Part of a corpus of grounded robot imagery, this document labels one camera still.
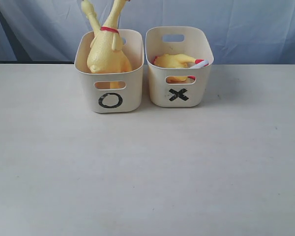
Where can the yellow rubber chicken with tube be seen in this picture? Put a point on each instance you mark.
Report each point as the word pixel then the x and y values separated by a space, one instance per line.
pixel 178 61

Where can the yellow rubber chicken sideways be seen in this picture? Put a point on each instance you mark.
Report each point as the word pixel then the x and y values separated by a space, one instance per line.
pixel 106 55

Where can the yellow rubber chicken front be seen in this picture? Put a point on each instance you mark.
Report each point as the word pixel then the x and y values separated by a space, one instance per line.
pixel 91 15

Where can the cream bin marked O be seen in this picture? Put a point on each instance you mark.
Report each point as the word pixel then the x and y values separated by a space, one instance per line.
pixel 118 92

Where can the cream bin marked X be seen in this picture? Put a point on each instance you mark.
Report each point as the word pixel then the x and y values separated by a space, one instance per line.
pixel 174 40

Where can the pale blue backdrop curtain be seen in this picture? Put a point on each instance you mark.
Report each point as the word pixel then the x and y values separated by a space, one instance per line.
pixel 238 31

